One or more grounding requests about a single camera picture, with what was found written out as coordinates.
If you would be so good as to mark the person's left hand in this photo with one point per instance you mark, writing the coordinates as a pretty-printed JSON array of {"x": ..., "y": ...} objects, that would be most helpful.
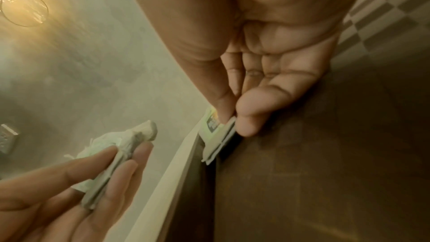
[{"x": 50, "y": 203}]

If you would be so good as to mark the handful of tea bags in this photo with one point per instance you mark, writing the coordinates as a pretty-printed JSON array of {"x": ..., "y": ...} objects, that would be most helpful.
[{"x": 134, "y": 137}]

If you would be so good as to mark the white wall switch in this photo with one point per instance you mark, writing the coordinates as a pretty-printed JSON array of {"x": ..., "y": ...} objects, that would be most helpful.
[{"x": 6, "y": 137}]

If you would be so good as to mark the brown tray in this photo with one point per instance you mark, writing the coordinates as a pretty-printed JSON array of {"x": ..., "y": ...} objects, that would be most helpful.
[{"x": 319, "y": 169}]

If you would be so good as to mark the person's right hand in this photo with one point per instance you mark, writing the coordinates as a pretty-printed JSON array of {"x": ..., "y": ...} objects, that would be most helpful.
[{"x": 235, "y": 23}]

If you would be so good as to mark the green tagged tea bag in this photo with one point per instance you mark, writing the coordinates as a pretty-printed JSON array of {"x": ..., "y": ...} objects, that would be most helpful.
[{"x": 215, "y": 140}]

